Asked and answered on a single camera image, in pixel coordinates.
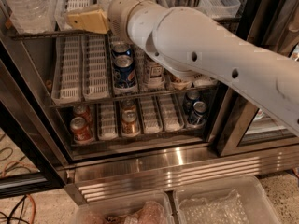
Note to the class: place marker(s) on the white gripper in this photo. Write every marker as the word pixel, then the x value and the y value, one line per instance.
pixel 119 12

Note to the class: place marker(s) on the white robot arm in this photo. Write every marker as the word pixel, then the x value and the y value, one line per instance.
pixel 188 43

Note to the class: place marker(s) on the clear water bottle left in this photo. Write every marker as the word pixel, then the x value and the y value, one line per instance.
pixel 32 16

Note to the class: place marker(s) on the brown tea bottle white cap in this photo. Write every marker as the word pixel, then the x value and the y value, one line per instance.
pixel 153 73

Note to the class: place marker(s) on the closed right fridge door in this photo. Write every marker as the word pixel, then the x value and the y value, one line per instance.
pixel 271 24

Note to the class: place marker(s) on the stainless fridge base grille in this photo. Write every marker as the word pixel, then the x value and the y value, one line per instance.
pixel 169 169

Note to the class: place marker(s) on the open fridge glass door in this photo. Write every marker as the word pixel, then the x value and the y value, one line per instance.
pixel 22 119

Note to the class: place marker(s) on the blue pepsi can rear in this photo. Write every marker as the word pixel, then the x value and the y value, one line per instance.
pixel 120 49

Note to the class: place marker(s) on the blue pepsi can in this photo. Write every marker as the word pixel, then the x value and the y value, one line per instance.
pixel 120 49
pixel 124 72

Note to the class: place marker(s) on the blue pepsi can front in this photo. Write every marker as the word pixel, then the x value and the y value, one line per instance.
pixel 124 72

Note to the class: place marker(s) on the bronze can rear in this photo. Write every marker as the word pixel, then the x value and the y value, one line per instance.
pixel 128 104

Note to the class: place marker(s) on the bronze can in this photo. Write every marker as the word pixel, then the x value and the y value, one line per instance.
pixel 128 104
pixel 128 122

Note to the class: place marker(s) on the orange-gold can front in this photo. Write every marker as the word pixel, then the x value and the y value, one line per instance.
pixel 177 80

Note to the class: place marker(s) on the red can rear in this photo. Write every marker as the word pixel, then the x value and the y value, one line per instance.
pixel 83 111

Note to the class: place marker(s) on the red can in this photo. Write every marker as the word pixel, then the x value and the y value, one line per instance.
pixel 81 129
pixel 83 111

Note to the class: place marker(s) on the dark blue can rear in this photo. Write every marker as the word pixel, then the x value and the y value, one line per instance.
pixel 190 98

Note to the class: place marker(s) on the dark blue can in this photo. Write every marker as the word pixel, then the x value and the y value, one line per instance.
pixel 197 113
pixel 190 98

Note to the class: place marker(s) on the bronze can front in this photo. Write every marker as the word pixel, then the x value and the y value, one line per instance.
pixel 128 122

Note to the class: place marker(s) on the red can front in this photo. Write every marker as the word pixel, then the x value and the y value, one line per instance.
pixel 81 129

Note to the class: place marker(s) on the dark blue can front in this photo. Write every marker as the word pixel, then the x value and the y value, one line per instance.
pixel 197 113

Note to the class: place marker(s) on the clear bin with pink bags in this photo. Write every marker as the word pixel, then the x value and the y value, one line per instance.
pixel 150 207

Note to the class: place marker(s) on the clear bin with bubble wrap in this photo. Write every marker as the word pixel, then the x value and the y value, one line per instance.
pixel 235 200

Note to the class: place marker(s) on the top wire shelf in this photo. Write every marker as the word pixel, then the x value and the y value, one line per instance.
pixel 12 33

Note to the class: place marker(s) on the wire shelf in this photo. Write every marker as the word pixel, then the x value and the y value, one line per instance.
pixel 103 92
pixel 12 33

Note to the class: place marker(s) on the middle wire shelf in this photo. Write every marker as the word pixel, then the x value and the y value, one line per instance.
pixel 103 92

